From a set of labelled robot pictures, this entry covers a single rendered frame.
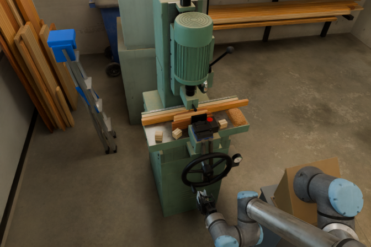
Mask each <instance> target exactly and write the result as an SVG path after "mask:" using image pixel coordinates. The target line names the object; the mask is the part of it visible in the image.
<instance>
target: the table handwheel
mask: <svg viewBox="0 0 371 247"><path fill-rule="evenodd" d="M211 158H222V159H220V160H219V161H218V162H216V163H215V164H213V165H212V166H211V165H210V164H208V162H207V161H206V160H207V159H211ZM225 160H226V161H227V167H226V168H225V170H224V171H223V172H222V173H221V174H219V175H218V176H216V177H214V178H212V179H210V176H212V175H213V173H214V171H213V169H214V168H215V167H216V166H217V165H219V164H220V163H222V162H223V161H225ZM198 163H201V165H202V168H201V169H198V170H191V168H192V167H194V166H195V165H197V164H198ZM231 168H232V159H231V157H230V156H229V155H227V154H225V153H220V152H214V153H208V154H205V155H202V156H199V157H197V158H195V159H194V160H193V161H191V162H190V163H189V164H188V165H187V166H186V167H185V168H184V169H183V171H182V175H181V179H182V181H183V183H184V184H185V185H187V186H189V187H191V185H190V184H191V183H193V184H194V186H195V187H205V186H208V185H211V184H214V183H216V182H218V181H219V180H221V179H222V178H224V177H225V176H226V175H227V174H228V173H229V171H230V170H231ZM188 173H202V174H203V176H204V177H206V178H207V179H208V180H207V181H203V182H191V181H189V180H187V174H188Z"/></svg>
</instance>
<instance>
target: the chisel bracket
mask: <svg viewBox="0 0 371 247"><path fill-rule="evenodd" d="M180 96H181V98H182V101H183V103H184V106H185V108H186V110H189V109H193V106H192V104H194V106H195V108H198V102H199V98H198V96H197V95H196V93H195V94H194V96H187V95H186V89H185V85H182V86H180Z"/></svg>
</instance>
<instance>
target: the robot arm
mask: <svg viewBox="0 0 371 247"><path fill-rule="evenodd" d="M293 189H294V192H295V194H296V196H297V197H298V198H299V199H300V200H302V201H304V202H306V203H317V227H315V226H313V225H311V224H309V223H307V222H305V221H303V220H301V219H298V218H296V217H294V216H292V215H291V214H288V213H286V212H284V211H282V210H280V209H278V208H276V207H274V206H272V205H270V204H268V203H266V202H264V201H262V200H261V199H259V198H258V193H257V192H254V191H241V192H239V193H238V194H237V225H232V226H228V224H227V223H226V220H225V218H224V217H223V215H222V214H221V213H219V212H217V209H216V207H215V199H213V198H214V196H213V195H212V193H211V196H207V195H206V190H205V189H204V192H201V191H198V193H197V202H196V206H197V209H198V211H200V212H201V214H203V215H206V216H205V219H204V221H205V224H206V228H208V231H209V233H210V235H211V237H212V239H213V241H214V244H215V247H247V246H255V245H258V244H260V243H261V242H262V240H263V230H262V227H261V225H263V226H265V227H266V228H268V229H269V230H271V231H273V232H274V233H276V234H278V235H279V236H280V237H282V238H284V239H285V240H287V241H288V242H290V243H292V244H293V245H295V246H296V247H367V246H366V245H364V244H363V243H361V242H359V238H358V236H357V234H356V232H355V222H354V217H355V216H356V215H357V213H359V212H360V211H361V209H362V207H363V195H362V192H361V190H360V189H359V187H358V186H357V185H356V184H354V183H352V182H350V181H348V180H346V179H342V178H338V177H335V176H331V175H327V174H325V173H324V172H323V171H322V170H321V169H319V168H317V167H313V166H306V167H303V168H301V169H300V170H299V171H298V172H297V173H296V174H295V177H294V180H293ZM211 198H212V199H213V200H212V199H211ZM259 223H260V224H261V225H260V224H259Z"/></svg>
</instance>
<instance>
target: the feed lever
mask: <svg viewBox="0 0 371 247"><path fill-rule="evenodd" d="M233 52H234V48H233V47H232V46H229V47H227V49H226V52H225V53H223V54H222V55H221V56H220V57H218V58H217V59H216V60H215V61H214V62H212V63H211V64H209V72H208V74H209V73H211V67H212V65H214V64H215V63H217V61H219V60H220V59H222V58H223V57H224V56H226V55H227V54H228V53H229V54H232V53H233Z"/></svg>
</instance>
